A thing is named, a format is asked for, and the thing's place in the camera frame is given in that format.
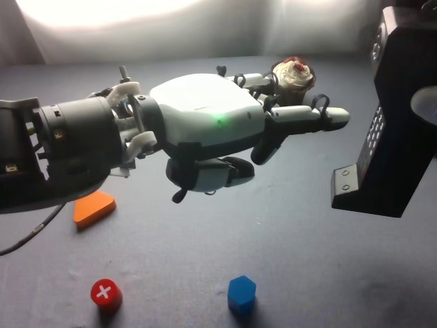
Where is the red cylinder block white cross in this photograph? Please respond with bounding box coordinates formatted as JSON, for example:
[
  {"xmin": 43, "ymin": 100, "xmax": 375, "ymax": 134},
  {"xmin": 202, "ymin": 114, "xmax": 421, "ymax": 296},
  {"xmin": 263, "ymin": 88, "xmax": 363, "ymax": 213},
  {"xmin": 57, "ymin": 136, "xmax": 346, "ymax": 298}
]
[{"xmin": 89, "ymin": 278, "xmax": 124, "ymax": 313}]

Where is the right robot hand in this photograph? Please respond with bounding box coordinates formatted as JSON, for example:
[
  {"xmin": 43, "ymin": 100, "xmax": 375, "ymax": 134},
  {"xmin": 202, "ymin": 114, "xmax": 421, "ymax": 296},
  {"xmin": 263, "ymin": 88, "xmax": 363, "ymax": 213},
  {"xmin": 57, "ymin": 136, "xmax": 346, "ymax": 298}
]
[{"xmin": 410, "ymin": 85, "xmax": 437, "ymax": 125}]

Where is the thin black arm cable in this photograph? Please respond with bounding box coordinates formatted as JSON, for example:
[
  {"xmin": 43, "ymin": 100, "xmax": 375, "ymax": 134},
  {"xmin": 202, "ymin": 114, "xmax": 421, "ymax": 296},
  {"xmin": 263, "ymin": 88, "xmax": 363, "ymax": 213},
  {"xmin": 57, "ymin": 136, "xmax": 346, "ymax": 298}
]
[{"xmin": 0, "ymin": 202, "xmax": 67, "ymax": 258}]

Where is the white curtain backdrop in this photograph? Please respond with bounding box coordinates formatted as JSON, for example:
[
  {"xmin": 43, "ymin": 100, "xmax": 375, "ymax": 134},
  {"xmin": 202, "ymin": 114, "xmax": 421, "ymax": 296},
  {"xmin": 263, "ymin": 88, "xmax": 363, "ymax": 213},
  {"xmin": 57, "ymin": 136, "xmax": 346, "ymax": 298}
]
[{"xmin": 0, "ymin": 0, "xmax": 386, "ymax": 66}]

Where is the toy cupcake with cream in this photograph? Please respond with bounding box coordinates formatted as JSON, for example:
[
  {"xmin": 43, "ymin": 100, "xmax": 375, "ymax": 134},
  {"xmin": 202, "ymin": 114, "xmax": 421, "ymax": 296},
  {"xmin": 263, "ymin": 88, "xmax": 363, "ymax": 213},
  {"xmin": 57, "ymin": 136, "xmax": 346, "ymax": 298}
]
[{"xmin": 271, "ymin": 56, "xmax": 318, "ymax": 107}]

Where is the blue hexagonal block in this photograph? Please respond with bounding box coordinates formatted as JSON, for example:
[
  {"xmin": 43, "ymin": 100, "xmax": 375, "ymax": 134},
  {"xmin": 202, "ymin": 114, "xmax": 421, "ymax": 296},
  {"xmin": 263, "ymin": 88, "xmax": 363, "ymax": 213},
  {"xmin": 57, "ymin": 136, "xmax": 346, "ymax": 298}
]
[{"xmin": 227, "ymin": 275, "xmax": 257, "ymax": 314}]

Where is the orange triangular block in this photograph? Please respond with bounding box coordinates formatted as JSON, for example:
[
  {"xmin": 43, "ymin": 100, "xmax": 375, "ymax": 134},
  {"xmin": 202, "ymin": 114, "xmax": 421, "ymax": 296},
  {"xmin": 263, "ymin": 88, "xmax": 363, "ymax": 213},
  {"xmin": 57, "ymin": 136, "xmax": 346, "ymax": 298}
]
[{"xmin": 73, "ymin": 190, "xmax": 117, "ymax": 230}]

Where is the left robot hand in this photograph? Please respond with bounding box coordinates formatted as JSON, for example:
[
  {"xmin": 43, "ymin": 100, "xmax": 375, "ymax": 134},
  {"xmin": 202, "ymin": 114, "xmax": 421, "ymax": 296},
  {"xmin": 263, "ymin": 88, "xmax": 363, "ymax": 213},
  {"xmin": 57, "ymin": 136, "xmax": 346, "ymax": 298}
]
[{"xmin": 149, "ymin": 64, "xmax": 352, "ymax": 205}]

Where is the grey table cloth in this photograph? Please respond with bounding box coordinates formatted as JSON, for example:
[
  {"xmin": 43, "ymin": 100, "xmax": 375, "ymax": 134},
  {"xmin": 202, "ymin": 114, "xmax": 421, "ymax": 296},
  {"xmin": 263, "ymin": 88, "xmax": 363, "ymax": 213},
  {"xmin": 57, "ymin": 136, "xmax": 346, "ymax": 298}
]
[{"xmin": 0, "ymin": 54, "xmax": 437, "ymax": 328}]

